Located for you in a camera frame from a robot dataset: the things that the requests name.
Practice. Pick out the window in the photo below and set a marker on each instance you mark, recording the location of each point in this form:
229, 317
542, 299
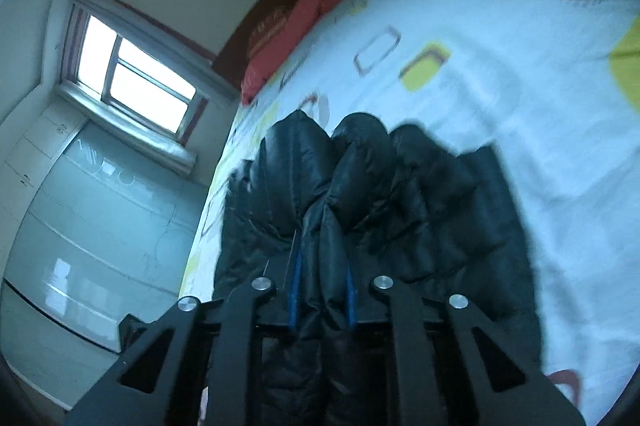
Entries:
135, 76

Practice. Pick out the dark wooden headboard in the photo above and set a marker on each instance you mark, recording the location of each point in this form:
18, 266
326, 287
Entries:
280, 1

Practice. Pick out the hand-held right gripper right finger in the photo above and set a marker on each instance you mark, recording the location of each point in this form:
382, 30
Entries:
351, 291

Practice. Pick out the glass sliding wardrobe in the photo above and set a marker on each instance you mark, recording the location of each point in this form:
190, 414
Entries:
100, 226

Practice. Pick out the black puffer jacket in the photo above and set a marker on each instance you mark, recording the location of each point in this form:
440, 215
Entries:
380, 206

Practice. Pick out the bed with patterned sheet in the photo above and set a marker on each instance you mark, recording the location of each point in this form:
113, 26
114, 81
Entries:
500, 81

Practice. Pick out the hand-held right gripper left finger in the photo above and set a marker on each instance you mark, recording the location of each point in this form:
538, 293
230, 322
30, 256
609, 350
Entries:
294, 276

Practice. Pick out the red pillow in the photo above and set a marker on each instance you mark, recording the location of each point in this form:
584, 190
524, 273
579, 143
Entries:
292, 36

